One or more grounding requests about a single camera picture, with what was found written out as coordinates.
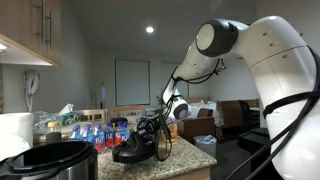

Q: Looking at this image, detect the orange printed box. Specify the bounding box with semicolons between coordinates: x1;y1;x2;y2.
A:
159;116;179;144

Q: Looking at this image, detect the black bottle with cork cap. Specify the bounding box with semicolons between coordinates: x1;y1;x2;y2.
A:
45;120;63;143

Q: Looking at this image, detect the wooden chair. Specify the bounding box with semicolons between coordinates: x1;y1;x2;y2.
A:
71;108;108;124
109;104;147;120

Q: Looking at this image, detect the black rice cooker lid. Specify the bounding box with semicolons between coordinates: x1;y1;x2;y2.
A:
111;129;162;164

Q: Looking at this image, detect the black office chair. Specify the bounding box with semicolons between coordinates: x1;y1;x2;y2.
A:
238;99;262;130

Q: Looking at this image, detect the wooden wall cabinet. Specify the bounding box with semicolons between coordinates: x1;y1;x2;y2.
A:
0;0;63;67

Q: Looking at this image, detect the black desk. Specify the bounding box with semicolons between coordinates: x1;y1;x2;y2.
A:
237;127;278;180

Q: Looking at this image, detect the grey trash bin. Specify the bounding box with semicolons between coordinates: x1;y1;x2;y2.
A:
193;134;218;159

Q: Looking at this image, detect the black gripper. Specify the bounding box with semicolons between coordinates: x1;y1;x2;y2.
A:
135;114;169;140

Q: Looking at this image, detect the wooden base cabinet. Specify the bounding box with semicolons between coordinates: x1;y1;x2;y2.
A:
164;165;213;180

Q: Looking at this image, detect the white wall phone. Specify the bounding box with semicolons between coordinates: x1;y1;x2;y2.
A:
24;68;42;113

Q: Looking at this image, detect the blue cap water bottle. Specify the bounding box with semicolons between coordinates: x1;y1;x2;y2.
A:
82;124;95;143
105;121;115;149
114;120;124;147
94;124;107;154
121;122;131;143
68;124;82;141

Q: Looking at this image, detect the narrow white window blind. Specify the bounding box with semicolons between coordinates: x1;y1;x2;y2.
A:
160;61;190;101

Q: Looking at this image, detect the metal cabinet handle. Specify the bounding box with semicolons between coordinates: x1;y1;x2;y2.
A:
44;10;54;49
35;0;47;44

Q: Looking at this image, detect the white hanging bag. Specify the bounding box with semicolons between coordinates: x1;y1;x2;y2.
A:
212;109;225;128

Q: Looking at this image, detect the under cabinet light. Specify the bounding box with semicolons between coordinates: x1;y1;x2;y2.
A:
0;42;9;55

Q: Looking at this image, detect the brown cardboard box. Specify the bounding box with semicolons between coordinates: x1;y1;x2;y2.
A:
176;116;217;145

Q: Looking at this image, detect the green tissue box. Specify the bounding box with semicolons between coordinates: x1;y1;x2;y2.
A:
57;102;82;126

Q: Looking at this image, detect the large white window blind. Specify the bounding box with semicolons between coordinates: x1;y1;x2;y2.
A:
115;59;151;106

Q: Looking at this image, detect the white paper towel roll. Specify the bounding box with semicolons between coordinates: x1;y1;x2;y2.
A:
0;112;35;148

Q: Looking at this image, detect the clear plastic bag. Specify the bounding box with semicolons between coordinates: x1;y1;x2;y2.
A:
32;110;63;136

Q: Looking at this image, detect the black pressure cooker pot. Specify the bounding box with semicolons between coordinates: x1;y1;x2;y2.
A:
0;139;100;180

